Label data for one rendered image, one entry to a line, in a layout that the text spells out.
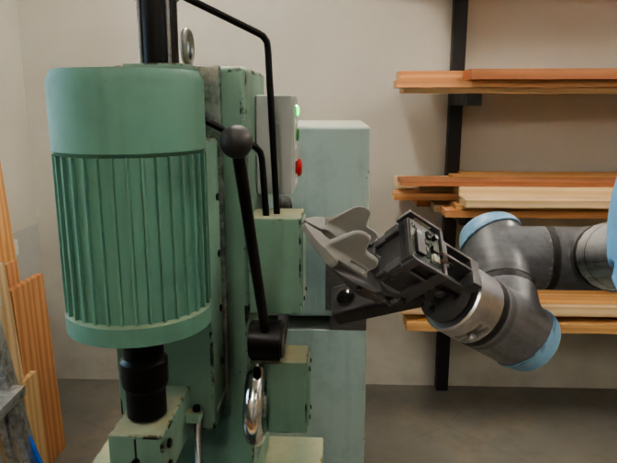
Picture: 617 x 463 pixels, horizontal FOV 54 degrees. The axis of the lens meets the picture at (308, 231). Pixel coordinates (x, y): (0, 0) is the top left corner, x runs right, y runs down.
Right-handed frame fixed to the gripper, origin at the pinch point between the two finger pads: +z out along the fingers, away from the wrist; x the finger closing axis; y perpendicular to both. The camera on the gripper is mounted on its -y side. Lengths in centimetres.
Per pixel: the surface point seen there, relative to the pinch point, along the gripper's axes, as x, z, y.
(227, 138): -3.5, 12.6, 2.6
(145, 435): 14.2, 1.2, -30.0
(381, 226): -160, -131, -120
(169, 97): -8.9, 18.5, -1.0
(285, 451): -2, -38, -56
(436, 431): -73, -177, -137
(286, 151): -30.5, -5.3, -15.1
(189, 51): -42.8, 13.8, -17.3
